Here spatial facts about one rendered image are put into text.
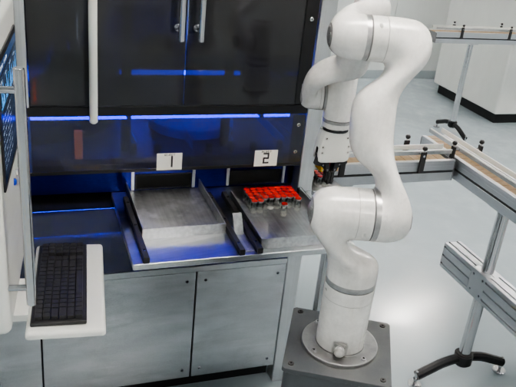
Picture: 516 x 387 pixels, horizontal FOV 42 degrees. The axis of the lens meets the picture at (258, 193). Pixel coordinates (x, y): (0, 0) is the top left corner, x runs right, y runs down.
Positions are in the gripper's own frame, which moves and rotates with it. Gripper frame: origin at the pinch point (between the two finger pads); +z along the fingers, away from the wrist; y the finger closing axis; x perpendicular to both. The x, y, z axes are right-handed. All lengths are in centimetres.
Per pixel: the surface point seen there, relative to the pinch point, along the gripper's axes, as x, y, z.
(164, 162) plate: -35, 43, 8
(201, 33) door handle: -29, 34, -36
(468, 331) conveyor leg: -19, -86, 84
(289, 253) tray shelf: 4.9, 11.8, 22.8
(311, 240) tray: 2.3, 3.6, 20.7
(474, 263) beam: -27, -87, 55
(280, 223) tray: -12.8, 8.1, 22.0
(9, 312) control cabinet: 19, 92, 24
